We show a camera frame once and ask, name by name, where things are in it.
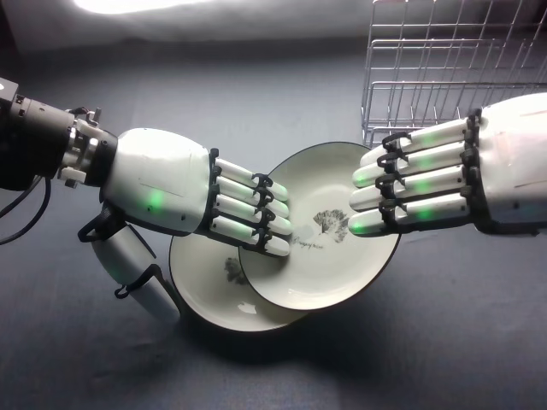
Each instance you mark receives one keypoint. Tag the white plate with tree print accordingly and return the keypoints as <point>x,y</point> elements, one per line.
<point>205,282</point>

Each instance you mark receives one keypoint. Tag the white plate with script print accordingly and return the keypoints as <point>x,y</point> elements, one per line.
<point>320,265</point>

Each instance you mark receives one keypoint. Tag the grey table cloth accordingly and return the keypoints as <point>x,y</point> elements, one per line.
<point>384,363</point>

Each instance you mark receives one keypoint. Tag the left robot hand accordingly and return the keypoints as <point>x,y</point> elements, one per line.
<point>158,179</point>

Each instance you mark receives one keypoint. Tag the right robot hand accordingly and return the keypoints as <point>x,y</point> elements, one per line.
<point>513,162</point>

